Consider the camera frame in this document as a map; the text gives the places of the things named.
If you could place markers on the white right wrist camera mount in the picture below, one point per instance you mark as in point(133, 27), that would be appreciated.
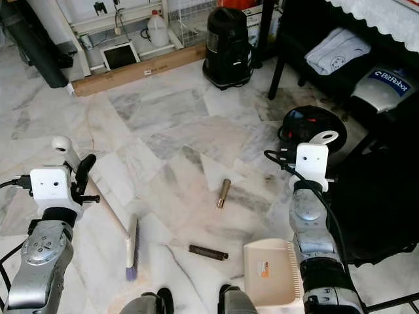
point(312, 163)

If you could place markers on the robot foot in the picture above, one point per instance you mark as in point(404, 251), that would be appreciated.
point(239, 301)
point(147, 303)

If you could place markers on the white metal shelf rack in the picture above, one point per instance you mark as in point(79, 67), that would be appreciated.
point(78, 26)

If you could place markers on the long brown cardboard box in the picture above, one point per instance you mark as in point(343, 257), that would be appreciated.
point(137, 70)

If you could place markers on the white lace tablecloth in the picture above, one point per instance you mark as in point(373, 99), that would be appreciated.
point(380, 19)

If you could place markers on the black tall canister appliance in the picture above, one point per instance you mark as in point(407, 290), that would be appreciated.
point(228, 49)

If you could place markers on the brass cylinder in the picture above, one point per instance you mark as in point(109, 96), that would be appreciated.
point(224, 193)

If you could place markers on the grey BitRobot case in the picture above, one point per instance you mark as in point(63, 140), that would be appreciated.
point(383, 95)

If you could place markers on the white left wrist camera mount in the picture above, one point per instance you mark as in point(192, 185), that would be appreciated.
point(52, 190)

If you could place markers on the black table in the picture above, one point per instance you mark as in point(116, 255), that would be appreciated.
point(298, 33)

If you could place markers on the white folded fabric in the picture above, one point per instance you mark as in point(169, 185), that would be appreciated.
point(337, 52)

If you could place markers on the white plastic jug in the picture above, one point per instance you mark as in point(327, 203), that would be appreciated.
point(158, 31)

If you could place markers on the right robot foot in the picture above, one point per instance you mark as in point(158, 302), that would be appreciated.
point(239, 301)

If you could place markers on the white framed dark panel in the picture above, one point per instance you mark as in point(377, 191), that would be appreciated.
point(120, 56)

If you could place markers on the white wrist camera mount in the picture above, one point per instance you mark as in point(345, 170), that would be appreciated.
point(52, 190)
point(312, 163)

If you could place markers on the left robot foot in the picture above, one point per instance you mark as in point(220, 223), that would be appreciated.
point(147, 303)

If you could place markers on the dark grey tube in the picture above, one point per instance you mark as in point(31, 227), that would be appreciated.
point(33, 46)

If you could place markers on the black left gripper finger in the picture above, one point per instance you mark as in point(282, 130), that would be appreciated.
point(85, 165)

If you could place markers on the dark brown stick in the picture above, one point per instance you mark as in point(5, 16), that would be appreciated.
point(208, 252)

